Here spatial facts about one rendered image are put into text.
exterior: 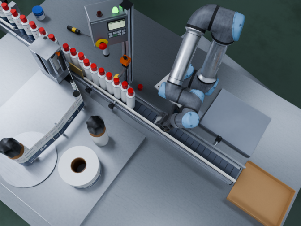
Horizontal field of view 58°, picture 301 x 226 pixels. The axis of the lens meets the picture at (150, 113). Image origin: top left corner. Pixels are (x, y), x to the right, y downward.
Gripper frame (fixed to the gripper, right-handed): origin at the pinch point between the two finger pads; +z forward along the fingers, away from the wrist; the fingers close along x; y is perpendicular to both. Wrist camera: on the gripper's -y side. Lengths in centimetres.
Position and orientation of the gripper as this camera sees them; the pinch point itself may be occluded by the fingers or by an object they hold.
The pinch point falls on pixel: (159, 118)
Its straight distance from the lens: 157.9
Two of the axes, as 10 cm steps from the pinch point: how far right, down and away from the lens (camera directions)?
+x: 6.8, 6.6, 3.2
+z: -4.6, 0.5, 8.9
